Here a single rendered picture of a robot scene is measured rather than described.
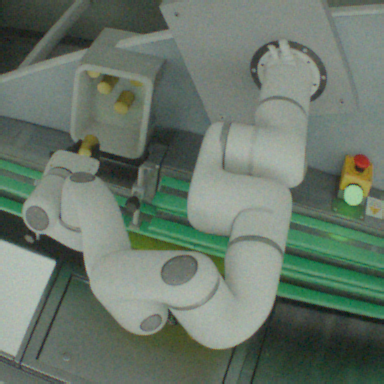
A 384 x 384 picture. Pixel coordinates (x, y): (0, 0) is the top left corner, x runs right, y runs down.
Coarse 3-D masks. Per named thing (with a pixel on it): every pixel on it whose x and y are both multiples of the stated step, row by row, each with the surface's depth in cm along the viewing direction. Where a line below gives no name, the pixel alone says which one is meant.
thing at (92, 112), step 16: (80, 80) 153; (96, 80) 160; (128, 80) 158; (144, 80) 148; (80, 96) 157; (96, 96) 163; (112, 96) 162; (144, 96) 160; (80, 112) 161; (96, 112) 166; (112, 112) 165; (128, 112) 164; (144, 112) 154; (80, 128) 165; (96, 128) 166; (112, 128) 167; (128, 128) 167; (144, 128) 156; (112, 144) 164; (128, 144) 164; (144, 144) 160
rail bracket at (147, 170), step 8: (144, 168) 148; (152, 168) 155; (144, 176) 154; (152, 176) 156; (136, 184) 151; (144, 184) 151; (136, 192) 150; (144, 192) 151; (128, 200) 148; (136, 200) 148; (128, 208) 148; (136, 208) 148; (136, 216) 157; (136, 224) 158
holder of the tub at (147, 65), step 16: (96, 48) 154; (112, 48) 155; (80, 64) 150; (96, 64) 150; (112, 64) 150; (128, 64) 151; (144, 64) 151; (160, 64) 152; (160, 80) 157; (112, 160) 169; (128, 160) 170; (144, 160) 171
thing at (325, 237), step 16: (160, 192) 154; (176, 192) 155; (176, 208) 152; (304, 224) 153; (320, 224) 154; (288, 240) 150; (304, 240) 150; (320, 240) 150; (336, 240) 151; (352, 240) 152; (368, 240) 152; (352, 256) 148; (368, 256) 149
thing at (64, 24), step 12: (84, 0) 208; (96, 0) 211; (72, 12) 202; (84, 12) 208; (60, 24) 196; (72, 24) 201; (48, 36) 192; (60, 36) 195; (36, 48) 188; (48, 48) 190; (24, 60) 184; (36, 60) 184
